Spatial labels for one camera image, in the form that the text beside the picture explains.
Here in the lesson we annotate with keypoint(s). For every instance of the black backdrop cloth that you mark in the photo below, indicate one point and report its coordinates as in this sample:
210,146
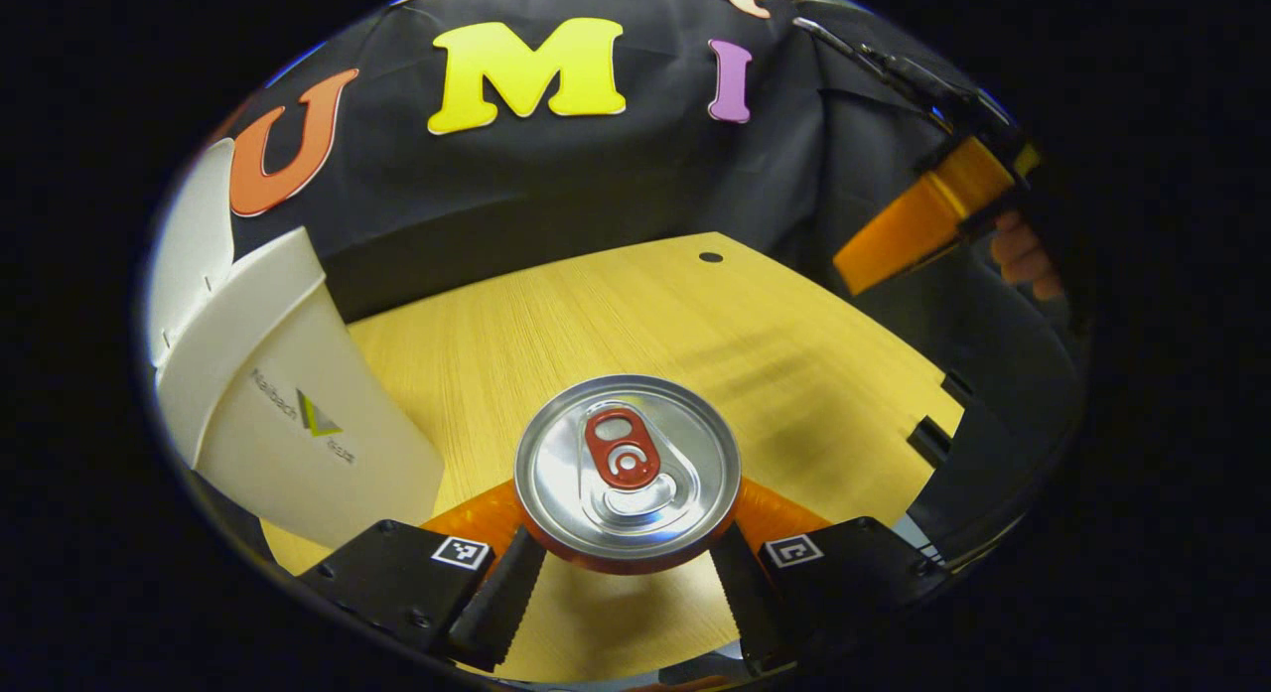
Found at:
596,176

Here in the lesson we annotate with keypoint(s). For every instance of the wooden desktop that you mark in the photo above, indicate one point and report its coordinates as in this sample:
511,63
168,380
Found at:
695,325

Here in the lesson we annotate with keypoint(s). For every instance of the white desktop garbage bin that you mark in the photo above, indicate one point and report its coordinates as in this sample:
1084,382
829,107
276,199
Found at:
298,454

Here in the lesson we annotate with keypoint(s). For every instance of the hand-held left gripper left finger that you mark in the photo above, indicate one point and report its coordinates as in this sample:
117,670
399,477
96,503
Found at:
506,598

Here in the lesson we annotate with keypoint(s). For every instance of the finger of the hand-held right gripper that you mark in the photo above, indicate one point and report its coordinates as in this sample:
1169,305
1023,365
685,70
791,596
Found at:
914,220

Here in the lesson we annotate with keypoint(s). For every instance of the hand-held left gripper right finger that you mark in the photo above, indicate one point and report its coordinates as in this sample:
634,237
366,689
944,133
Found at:
740,593

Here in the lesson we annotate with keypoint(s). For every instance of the red pop can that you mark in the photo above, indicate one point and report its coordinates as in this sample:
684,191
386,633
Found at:
626,474

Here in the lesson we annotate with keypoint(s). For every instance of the black desk clamp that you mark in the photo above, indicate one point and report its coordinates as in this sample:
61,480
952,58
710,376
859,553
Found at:
928,439
955,386

